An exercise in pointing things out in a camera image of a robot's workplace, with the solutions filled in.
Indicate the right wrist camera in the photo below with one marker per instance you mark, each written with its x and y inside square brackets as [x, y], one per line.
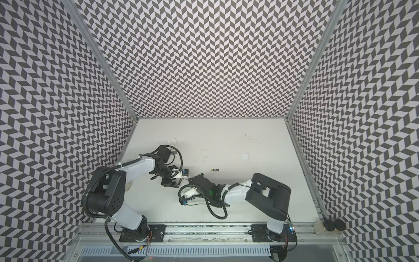
[187, 194]

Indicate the aluminium corner post right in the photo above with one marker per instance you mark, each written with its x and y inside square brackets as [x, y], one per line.
[324, 40]

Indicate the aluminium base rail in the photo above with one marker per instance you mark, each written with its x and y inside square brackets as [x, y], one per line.
[227, 233]

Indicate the small bottle black cap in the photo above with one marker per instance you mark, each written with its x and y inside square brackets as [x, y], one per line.
[128, 186]

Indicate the black round knob pair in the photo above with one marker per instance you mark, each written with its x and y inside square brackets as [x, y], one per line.
[333, 225]

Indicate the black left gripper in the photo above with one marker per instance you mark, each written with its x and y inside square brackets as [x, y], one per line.
[169, 183]

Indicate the white remote green buttons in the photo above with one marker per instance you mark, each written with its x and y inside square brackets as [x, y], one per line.
[172, 142]

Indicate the aluminium corner post left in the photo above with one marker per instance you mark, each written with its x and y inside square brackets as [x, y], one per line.
[92, 44]

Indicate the aluminium corner post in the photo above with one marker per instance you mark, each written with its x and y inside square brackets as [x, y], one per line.
[324, 40]
[92, 44]

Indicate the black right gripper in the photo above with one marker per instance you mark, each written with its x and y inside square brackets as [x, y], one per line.
[199, 183]

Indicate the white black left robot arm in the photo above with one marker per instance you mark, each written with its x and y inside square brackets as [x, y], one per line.
[105, 192]

